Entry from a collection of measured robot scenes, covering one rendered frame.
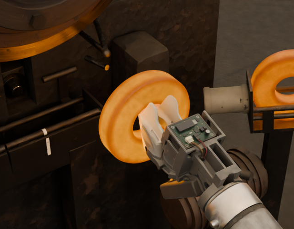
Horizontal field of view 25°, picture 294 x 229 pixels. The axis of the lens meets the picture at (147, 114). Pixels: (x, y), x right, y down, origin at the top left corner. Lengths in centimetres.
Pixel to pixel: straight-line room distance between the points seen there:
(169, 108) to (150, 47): 28
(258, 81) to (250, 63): 138
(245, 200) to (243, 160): 52
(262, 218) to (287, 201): 121
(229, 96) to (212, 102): 4
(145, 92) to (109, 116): 7
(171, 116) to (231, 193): 17
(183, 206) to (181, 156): 43
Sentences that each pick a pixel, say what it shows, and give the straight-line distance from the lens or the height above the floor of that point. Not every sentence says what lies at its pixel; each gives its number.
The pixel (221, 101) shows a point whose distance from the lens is 134.
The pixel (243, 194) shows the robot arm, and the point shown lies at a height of 84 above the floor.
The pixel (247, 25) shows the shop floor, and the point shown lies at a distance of 296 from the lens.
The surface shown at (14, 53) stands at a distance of 110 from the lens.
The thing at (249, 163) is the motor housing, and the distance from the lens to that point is 144.
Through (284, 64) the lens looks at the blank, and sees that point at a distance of 131.
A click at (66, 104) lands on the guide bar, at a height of 70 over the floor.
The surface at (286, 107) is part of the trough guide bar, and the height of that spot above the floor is 68.
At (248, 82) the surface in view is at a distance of 134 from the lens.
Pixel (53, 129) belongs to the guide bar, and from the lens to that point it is 123.
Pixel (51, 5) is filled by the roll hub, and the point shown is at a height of 101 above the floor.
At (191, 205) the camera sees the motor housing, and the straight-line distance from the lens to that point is 135.
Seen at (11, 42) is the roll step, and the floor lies 93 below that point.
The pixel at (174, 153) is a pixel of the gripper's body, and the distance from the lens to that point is 96.
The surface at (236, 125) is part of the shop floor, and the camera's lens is 237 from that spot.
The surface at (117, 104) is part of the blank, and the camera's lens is 100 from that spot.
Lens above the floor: 148
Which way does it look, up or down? 38 degrees down
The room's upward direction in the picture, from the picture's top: straight up
